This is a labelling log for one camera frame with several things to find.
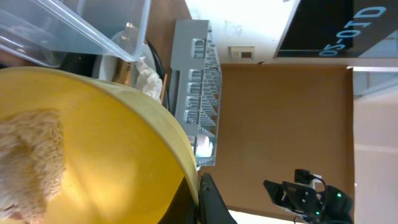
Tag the grey plate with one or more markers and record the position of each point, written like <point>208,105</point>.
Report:
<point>128,40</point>

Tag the pink plastic cup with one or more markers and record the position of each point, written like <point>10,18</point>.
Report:
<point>204,147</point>

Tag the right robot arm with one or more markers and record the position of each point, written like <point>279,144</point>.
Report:
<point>329,206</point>

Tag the black wall sign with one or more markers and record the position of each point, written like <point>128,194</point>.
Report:
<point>341,29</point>

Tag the food scraps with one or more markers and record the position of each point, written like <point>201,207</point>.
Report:
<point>32,164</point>

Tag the yellow bowl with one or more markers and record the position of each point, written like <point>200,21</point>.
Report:
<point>127,159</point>

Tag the brown gold snack wrapper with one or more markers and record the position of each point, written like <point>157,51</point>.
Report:
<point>123,72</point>

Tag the left wooden chopstick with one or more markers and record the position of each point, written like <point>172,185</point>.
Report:
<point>163,90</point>

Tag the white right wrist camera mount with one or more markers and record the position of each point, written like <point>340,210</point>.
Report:
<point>304,177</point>

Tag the crumpled white tissue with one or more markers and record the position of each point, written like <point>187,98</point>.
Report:
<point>148,80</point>

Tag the grey dishwasher rack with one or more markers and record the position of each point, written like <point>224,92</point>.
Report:
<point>195,84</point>

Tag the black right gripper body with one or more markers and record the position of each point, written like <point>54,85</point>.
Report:
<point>302,200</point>

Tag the beige wall socket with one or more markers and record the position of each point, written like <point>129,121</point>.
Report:
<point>242,52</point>

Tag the clear plastic bin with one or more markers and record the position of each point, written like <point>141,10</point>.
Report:
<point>44,31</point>

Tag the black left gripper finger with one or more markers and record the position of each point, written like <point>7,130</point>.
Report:
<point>213,210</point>

